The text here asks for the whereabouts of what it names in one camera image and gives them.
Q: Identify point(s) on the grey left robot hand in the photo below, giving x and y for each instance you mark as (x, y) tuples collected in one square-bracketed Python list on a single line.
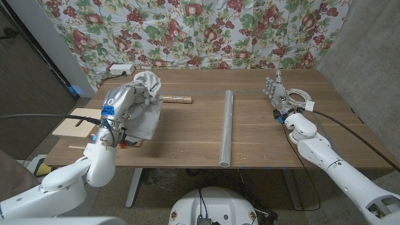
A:
[(120, 100)]

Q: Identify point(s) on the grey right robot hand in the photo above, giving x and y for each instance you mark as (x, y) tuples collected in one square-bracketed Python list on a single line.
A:
[(279, 95)]

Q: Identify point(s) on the grey shirt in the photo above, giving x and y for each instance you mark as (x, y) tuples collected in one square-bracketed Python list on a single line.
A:
[(147, 118)]

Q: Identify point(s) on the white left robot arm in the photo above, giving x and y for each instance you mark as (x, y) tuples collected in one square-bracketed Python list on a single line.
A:
[(68, 184)]

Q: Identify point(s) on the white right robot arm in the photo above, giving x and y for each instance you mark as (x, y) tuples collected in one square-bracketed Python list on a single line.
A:
[(337, 168)]

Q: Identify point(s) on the clear plastic wrap roll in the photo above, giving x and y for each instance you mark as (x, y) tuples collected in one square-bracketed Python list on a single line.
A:
[(227, 128)]

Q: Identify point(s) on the white power strip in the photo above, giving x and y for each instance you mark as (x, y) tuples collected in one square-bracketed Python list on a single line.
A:
[(121, 69)]

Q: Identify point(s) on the wooden box with slot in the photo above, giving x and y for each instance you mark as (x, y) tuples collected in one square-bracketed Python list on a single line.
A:
[(73, 126)]

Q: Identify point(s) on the brown patterned paper roll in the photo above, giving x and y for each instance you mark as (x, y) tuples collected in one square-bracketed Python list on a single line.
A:
[(178, 99)]

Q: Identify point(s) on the grey table leg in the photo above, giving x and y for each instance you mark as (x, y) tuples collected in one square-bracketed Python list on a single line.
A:
[(134, 187), (293, 190)]

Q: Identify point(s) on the floral fruit print backdrop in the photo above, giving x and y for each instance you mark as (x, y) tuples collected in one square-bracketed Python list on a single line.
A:
[(187, 31)]

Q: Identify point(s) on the yellow black floor object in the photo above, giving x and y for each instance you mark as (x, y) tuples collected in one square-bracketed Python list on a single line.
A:
[(43, 169)]

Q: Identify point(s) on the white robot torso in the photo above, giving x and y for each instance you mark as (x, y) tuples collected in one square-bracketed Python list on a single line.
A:
[(215, 206)]

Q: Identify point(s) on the person in brown clothing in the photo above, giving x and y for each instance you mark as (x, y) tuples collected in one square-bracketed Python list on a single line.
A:
[(12, 178)]

